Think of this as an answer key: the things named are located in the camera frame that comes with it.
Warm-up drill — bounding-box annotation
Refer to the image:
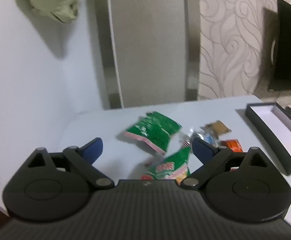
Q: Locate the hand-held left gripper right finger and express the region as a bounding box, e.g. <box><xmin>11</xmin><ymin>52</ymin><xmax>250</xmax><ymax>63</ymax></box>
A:
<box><xmin>181</xmin><ymin>137</ymin><xmax>273</xmax><ymax>190</ymax></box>

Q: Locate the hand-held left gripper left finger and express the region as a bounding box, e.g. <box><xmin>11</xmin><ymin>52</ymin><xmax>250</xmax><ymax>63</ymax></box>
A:
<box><xmin>23</xmin><ymin>137</ymin><xmax>115</xmax><ymax>190</ymax></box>

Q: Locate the small orange snack packet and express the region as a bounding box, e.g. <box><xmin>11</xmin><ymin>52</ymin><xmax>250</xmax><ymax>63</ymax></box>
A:
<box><xmin>220</xmin><ymin>139</ymin><xmax>244</xmax><ymax>153</ymax></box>

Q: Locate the green chip bag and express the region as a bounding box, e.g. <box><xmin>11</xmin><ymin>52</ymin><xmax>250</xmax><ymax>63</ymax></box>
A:
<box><xmin>124</xmin><ymin>111</ymin><xmax>183</xmax><ymax>155</ymax></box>
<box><xmin>140</xmin><ymin>147</ymin><xmax>192</xmax><ymax>182</ymax></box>

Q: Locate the black box white interior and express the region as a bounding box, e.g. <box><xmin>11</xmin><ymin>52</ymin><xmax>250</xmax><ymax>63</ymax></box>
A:
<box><xmin>245</xmin><ymin>102</ymin><xmax>291</xmax><ymax>176</ymax></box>

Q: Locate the clear snack packet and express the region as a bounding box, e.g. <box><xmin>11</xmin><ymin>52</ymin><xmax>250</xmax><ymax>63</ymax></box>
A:
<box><xmin>180</xmin><ymin>126</ymin><xmax>221</xmax><ymax>150</ymax></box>

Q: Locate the brown cracker packet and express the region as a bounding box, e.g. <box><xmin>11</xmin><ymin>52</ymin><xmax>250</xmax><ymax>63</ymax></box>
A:
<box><xmin>205</xmin><ymin>120</ymin><xmax>232</xmax><ymax>137</ymax></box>

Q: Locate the black television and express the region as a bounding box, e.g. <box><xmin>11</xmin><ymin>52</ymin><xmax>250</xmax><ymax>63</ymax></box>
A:
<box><xmin>268</xmin><ymin>0</ymin><xmax>291</xmax><ymax>92</ymax></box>

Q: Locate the grey chair metal frame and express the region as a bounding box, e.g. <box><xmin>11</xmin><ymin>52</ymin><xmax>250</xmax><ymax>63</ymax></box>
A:
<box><xmin>94</xmin><ymin>0</ymin><xmax>201</xmax><ymax>110</ymax></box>

